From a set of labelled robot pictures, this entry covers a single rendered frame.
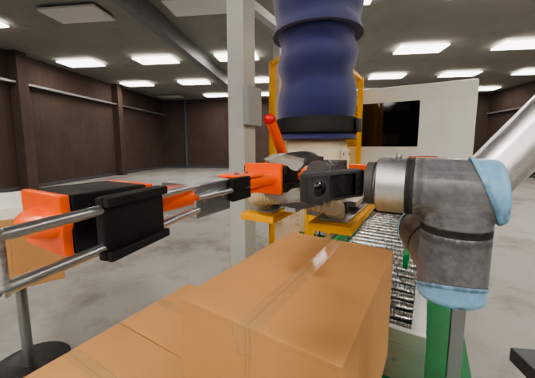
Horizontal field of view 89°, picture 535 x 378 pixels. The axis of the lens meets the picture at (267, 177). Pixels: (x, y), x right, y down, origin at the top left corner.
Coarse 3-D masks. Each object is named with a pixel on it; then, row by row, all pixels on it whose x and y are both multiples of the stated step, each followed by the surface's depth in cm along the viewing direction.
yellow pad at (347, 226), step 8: (352, 208) 72; (360, 208) 72; (368, 208) 74; (320, 216) 64; (352, 216) 64; (360, 216) 66; (312, 224) 62; (320, 224) 61; (328, 224) 60; (336, 224) 59; (344, 224) 59; (352, 224) 59; (360, 224) 64; (336, 232) 59; (344, 232) 58; (352, 232) 58
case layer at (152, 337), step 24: (192, 288) 147; (144, 312) 126; (168, 312) 126; (96, 336) 110; (120, 336) 110; (144, 336) 110; (168, 336) 110; (72, 360) 97; (96, 360) 97; (120, 360) 97; (144, 360) 97; (168, 360) 97
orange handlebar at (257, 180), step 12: (360, 168) 75; (252, 180) 45; (264, 180) 48; (192, 192) 33; (252, 192) 44; (168, 204) 30; (180, 204) 32; (192, 204) 34; (24, 216) 21; (36, 216) 21; (48, 216) 21; (72, 228) 22
